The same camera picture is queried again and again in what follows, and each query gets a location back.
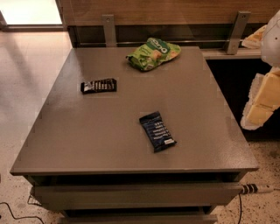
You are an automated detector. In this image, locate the green rice chip bag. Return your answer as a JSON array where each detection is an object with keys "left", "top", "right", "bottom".
[{"left": 126, "top": 44, "right": 181, "bottom": 72}]

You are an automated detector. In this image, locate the lower grey drawer front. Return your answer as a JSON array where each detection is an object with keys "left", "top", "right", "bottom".
[{"left": 59, "top": 215, "right": 217, "bottom": 224}]

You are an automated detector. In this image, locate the metal bracket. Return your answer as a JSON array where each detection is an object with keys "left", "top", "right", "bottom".
[
  {"left": 101, "top": 14, "right": 117, "bottom": 47},
  {"left": 224, "top": 10, "right": 251, "bottom": 55}
]

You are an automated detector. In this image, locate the upper grey drawer front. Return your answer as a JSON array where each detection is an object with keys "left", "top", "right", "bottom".
[{"left": 31, "top": 183, "right": 242, "bottom": 210}]

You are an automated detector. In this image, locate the right metal bracket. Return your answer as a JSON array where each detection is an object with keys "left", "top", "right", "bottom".
[{"left": 224, "top": 10, "right": 251, "bottom": 55}]

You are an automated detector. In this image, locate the blue rxbar blueberry bar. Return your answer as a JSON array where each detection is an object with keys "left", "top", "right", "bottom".
[{"left": 139, "top": 111, "right": 177, "bottom": 153}]

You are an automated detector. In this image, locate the horizontal metal rail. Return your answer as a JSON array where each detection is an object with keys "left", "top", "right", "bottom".
[{"left": 79, "top": 38, "right": 233, "bottom": 48}]

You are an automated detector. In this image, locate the left metal bracket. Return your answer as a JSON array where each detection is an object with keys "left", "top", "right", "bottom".
[{"left": 101, "top": 14, "right": 117, "bottom": 47}]

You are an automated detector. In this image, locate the grey drawer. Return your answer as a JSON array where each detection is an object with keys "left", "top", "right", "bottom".
[
  {"left": 59, "top": 215, "right": 217, "bottom": 224},
  {"left": 31, "top": 183, "right": 242, "bottom": 210}
]

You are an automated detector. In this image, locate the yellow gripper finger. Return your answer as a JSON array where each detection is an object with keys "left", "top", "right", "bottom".
[
  {"left": 241, "top": 25, "right": 267, "bottom": 49},
  {"left": 241, "top": 67, "right": 280, "bottom": 130}
]

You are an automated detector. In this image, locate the grey drawer cabinet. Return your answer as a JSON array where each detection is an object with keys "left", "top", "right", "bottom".
[{"left": 11, "top": 47, "right": 258, "bottom": 218}]

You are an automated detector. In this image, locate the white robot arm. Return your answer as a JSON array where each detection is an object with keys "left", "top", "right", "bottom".
[{"left": 241, "top": 10, "right": 280, "bottom": 130}]

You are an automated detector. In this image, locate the black cable right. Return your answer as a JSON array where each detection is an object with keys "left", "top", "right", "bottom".
[{"left": 237, "top": 193, "right": 243, "bottom": 224}]

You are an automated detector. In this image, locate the black cable on floor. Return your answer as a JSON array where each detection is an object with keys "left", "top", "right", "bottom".
[{"left": 0, "top": 201, "right": 46, "bottom": 224}]

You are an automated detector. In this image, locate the black white snack bar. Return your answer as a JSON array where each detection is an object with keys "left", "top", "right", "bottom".
[{"left": 80, "top": 78, "right": 117, "bottom": 94}]

